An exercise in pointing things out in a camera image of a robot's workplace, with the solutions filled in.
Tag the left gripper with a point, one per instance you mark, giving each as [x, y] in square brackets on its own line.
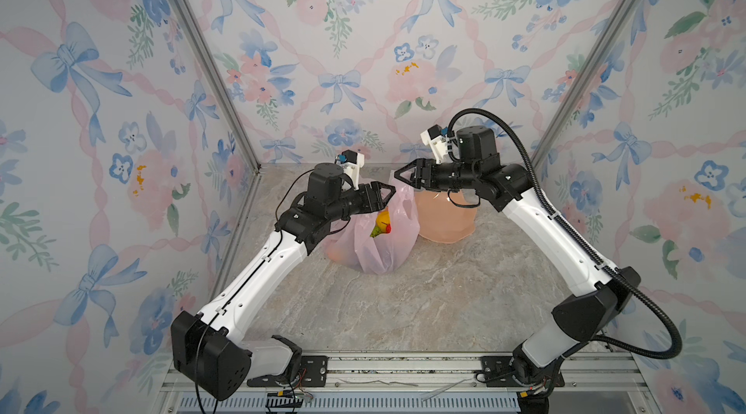
[378, 203]

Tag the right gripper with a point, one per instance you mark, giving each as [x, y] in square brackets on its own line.
[423, 164]

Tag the red yellow mango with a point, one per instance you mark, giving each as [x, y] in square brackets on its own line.
[383, 224]

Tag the pink plastic bag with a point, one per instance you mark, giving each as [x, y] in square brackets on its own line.
[377, 243]

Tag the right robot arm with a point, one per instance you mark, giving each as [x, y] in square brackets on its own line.
[595, 298]

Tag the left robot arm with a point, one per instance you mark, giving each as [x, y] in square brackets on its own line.
[209, 347]

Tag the pink fruit plate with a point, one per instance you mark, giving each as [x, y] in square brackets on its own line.
[440, 220]

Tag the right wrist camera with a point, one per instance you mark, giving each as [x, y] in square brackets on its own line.
[435, 138]

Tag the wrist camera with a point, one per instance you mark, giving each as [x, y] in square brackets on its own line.
[435, 138]
[351, 162]

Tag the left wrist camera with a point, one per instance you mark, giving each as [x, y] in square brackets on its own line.
[351, 162]

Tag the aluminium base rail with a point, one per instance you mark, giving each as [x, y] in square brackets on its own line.
[419, 382]

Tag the right corner aluminium post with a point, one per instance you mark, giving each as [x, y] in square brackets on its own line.
[621, 14]

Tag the corner aluminium post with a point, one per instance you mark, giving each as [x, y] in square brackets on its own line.
[621, 14]
[199, 45]

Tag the left corner aluminium post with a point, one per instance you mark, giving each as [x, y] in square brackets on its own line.
[199, 45]

